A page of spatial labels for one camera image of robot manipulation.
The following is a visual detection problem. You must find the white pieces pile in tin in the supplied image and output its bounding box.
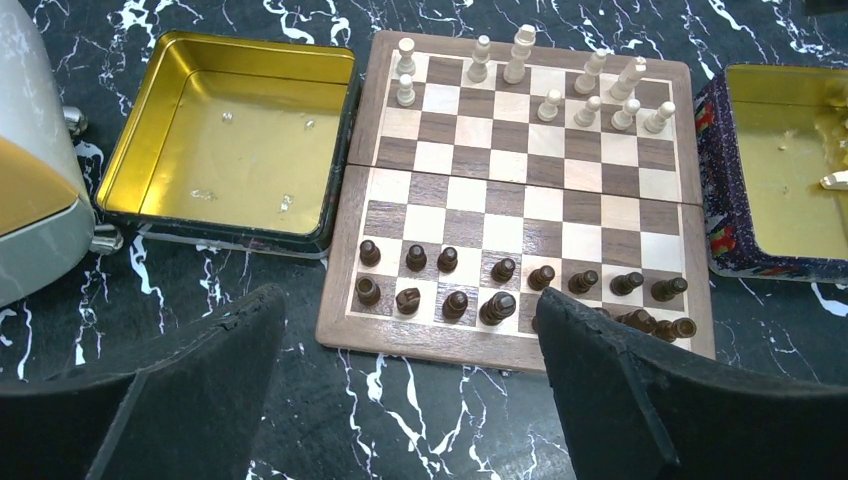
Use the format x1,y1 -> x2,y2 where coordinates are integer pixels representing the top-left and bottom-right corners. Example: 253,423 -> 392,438
820,112 -> 848,192

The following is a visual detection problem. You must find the cream orange round appliance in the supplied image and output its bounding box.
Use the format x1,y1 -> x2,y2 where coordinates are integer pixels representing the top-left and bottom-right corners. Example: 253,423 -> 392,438
1,1 -> 123,305

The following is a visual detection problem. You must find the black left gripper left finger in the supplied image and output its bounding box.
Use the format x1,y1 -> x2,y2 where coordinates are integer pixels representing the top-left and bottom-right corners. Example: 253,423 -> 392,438
1,284 -> 285,479

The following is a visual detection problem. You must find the gold tin with white pieces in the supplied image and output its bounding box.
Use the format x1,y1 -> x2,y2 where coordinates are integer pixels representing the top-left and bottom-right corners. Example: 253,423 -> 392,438
694,63 -> 847,284

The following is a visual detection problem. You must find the wooden chess board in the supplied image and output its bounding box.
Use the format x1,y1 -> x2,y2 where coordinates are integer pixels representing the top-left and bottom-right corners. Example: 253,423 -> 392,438
315,31 -> 715,371

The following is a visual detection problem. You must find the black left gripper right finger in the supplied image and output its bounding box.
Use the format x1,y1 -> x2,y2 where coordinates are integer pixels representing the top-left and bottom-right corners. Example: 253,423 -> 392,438
535,289 -> 847,479

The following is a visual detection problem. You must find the empty gold tin box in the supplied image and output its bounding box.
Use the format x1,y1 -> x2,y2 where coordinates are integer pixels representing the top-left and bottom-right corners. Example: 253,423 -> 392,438
95,31 -> 360,259

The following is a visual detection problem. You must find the dark chess pieces row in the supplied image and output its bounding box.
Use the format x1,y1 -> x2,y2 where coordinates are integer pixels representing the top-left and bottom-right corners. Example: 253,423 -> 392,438
347,237 -> 701,338

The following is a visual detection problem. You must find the white pawn chess piece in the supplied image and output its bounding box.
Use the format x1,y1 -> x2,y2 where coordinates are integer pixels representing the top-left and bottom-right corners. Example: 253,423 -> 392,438
537,89 -> 563,122

